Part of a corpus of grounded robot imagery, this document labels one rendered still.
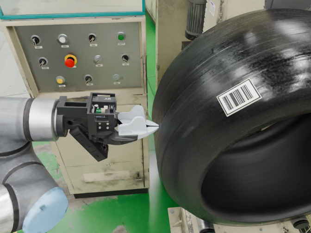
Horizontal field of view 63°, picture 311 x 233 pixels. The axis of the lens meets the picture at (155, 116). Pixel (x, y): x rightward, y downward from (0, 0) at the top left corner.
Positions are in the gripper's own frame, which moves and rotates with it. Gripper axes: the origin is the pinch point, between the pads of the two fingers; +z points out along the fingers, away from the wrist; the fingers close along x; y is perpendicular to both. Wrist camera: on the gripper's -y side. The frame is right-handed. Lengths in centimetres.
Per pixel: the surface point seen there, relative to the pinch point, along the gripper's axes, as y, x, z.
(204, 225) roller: -28.5, -9.3, 17.4
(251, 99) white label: 17.8, -11.2, 12.7
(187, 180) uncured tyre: -3.3, -11.4, 6.6
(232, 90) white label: 17.4, -8.5, 10.5
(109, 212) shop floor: -125, 46, -12
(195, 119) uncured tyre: 10.8, -8.2, 5.8
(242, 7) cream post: 20.6, 26.0, 23.9
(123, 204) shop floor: -124, 51, -2
